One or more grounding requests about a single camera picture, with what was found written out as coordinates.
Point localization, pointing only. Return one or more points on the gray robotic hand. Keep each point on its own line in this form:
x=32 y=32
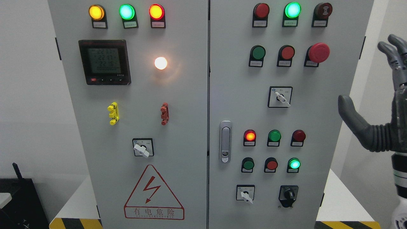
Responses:
x=391 y=136

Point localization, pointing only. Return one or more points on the gray rotary switch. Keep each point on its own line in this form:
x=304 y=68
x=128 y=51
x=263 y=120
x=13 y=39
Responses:
x=245 y=192
x=279 y=97

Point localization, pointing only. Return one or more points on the white platform hazard stripes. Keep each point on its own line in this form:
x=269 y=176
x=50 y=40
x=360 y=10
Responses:
x=339 y=210

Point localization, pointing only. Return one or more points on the lit green push button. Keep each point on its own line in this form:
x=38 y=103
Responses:
x=293 y=165

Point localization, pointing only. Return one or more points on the red emergency stop button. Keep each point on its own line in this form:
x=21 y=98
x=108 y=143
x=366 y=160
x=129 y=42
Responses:
x=316 y=54

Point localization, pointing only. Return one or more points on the green indicator light middle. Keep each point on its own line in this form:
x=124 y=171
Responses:
x=274 y=138

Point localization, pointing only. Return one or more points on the green indicator light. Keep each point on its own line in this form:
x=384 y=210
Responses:
x=274 y=138
x=291 y=14
x=128 y=16

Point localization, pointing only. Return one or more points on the red push button lower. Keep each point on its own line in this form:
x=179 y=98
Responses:
x=270 y=165

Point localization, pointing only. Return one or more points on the red push button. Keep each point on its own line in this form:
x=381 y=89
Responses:
x=270 y=165
x=285 y=57

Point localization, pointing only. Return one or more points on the red push button upper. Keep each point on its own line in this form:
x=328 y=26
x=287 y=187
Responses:
x=285 y=57

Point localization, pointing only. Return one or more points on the lit red indicator light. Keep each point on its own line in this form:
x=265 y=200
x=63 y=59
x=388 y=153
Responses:
x=249 y=138

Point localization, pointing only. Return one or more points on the dark red buzzer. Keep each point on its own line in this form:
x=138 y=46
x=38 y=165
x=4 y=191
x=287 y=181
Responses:
x=321 y=14

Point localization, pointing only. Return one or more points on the green push button lower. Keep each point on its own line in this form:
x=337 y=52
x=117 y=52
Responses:
x=247 y=165

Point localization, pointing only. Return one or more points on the green push button upper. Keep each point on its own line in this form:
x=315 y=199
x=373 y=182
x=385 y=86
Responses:
x=257 y=55

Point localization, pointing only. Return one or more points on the green indicator light top right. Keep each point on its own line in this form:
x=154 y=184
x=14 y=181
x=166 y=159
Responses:
x=291 y=14

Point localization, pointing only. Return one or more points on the red indicator light top right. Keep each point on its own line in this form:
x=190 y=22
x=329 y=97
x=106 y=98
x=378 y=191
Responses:
x=260 y=15

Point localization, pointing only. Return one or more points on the gray electrical control cabinet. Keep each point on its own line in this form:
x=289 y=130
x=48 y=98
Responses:
x=207 y=44

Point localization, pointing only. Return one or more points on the red terminal clip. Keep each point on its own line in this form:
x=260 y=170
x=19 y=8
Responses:
x=164 y=113

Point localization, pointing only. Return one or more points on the white glowing lamp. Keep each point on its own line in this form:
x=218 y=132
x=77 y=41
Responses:
x=160 y=63

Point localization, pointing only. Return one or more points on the red electric danger warning sticker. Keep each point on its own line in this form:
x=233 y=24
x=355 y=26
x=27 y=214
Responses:
x=152 y=198

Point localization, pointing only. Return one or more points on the red-orange indicator light top left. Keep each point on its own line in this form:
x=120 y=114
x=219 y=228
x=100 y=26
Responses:
x=157 y=16

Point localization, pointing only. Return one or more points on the yellow terminal clip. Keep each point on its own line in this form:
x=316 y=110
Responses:
x=113 y=113

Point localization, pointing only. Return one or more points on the green indicator light top left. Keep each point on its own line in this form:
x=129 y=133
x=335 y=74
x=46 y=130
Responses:
x=128 y=16

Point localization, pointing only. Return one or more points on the black digital power meter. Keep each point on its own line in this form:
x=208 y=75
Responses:
x=105 y=62

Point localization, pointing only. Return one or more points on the yellow indicator light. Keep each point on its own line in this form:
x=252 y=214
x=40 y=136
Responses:
x=98 y=16

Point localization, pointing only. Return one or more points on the black box with antenna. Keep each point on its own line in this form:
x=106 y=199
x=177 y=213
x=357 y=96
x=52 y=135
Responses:
x=24 y=210

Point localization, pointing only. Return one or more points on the black rotary knob switch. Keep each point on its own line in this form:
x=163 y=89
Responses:
x=288 y=195

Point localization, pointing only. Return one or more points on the silver door latch handle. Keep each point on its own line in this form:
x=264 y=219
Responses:
x=224 y=141

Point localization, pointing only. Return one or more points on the gray rotary switch left door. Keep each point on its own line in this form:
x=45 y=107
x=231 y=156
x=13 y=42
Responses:
x=143 y=147

